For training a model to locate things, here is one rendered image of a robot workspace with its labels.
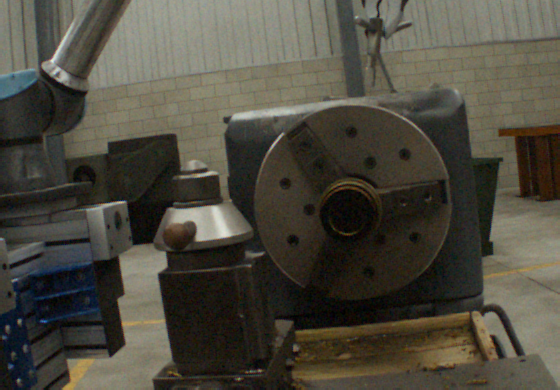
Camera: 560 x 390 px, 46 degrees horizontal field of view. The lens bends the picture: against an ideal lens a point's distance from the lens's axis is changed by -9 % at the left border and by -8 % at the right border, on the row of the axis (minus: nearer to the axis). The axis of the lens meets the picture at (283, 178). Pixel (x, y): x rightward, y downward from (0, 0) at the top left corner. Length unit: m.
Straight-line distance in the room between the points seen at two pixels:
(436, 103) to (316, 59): 9.93
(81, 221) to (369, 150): 0.50
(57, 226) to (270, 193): 0.39
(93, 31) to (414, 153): 0.66
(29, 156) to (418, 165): 0.69
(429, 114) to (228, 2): 10.15
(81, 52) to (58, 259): 0.41
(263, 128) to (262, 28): 9.98
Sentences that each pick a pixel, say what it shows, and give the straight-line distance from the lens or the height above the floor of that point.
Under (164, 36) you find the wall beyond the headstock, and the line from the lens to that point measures 11.36.
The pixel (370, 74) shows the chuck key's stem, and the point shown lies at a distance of 1.16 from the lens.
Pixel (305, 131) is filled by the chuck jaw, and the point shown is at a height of 1.20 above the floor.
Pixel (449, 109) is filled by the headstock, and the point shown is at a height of 1.21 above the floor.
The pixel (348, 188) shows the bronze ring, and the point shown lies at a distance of 0.98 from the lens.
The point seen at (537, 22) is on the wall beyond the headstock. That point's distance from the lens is 12.28.
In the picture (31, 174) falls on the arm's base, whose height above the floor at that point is 1.19.
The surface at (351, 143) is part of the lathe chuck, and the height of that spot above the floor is 1.17.
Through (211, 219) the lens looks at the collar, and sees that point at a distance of 0.53.
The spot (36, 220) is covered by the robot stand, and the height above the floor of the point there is 1.11.
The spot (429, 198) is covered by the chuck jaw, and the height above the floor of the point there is 1.08.
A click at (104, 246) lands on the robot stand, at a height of 1.05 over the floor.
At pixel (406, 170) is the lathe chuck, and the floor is 1.12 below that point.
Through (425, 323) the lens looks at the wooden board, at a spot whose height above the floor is 0.90.
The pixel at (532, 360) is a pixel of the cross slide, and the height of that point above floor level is 0.97.
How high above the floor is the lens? 1.19
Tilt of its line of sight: 3 degrees down
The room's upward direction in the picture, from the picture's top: 7 degrees counter-clockwise
